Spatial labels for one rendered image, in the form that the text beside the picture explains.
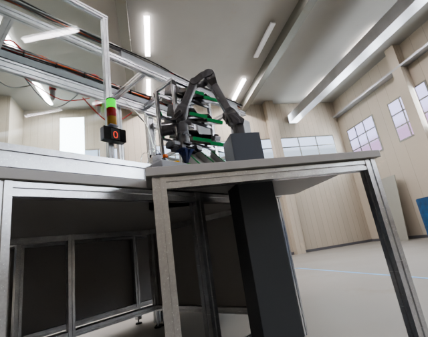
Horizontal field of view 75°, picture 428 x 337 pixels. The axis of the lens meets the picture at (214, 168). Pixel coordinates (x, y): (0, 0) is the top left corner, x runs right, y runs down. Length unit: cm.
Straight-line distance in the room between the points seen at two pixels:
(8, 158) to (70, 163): 17
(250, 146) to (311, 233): 902
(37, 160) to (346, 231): 1042
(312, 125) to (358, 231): 416
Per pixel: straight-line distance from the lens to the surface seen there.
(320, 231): 1038
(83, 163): 107
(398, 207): 986
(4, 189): 90
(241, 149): 125
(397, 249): 125
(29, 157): 102
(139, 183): 106
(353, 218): 1119
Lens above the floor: 58
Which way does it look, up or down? 16 degrees up
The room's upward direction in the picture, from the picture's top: 9 degrees counter-clockwise
